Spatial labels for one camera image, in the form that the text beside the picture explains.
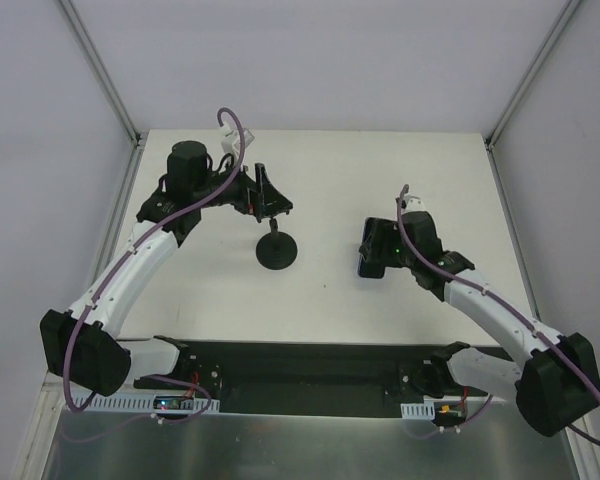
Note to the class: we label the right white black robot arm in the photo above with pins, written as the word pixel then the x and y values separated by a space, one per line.
pixel 552 378

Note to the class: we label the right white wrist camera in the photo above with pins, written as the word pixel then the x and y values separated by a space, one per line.
pixel 409 203

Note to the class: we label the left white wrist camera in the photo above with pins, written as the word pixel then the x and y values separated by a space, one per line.
pixel 231 140

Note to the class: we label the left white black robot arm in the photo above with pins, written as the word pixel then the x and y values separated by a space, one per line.
pixel 81 345

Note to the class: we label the blue cased smartphone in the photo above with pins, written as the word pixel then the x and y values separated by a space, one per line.
pixel 370 264

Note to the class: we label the left aluminium frame post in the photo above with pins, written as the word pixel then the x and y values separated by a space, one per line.
pixel 89 50

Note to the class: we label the right orange connector board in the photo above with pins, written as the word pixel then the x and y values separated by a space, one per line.
pixel 456 410

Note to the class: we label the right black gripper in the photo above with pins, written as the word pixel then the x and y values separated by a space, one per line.
pixel 380 245

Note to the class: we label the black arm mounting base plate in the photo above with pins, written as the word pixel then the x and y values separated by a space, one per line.
pixel 311 379

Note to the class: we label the right white slotted cable duct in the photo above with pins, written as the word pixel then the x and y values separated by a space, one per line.
pixel 424 411

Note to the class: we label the left white slotted cable duct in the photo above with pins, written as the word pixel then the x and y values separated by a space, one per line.
pixel 143 403

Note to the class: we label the black phone stand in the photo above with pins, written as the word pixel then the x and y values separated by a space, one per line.
pixel 276 250

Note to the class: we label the white slotted cable duct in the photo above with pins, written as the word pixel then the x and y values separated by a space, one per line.
pixel 143 403
pixel 424 411

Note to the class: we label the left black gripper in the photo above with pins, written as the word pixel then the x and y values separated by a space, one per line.
pixel 253 196

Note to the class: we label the right aluminium frame post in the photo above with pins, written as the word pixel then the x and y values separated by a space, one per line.
pixel 545 50

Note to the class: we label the aluminium frame post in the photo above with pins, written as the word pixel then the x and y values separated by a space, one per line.
pixel 89 50
pixel 545 50

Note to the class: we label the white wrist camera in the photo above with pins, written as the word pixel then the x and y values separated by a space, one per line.
pixel 231 140
pixel 409 203

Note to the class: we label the left green lit circuit board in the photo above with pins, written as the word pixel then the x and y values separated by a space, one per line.
pixel 172 403

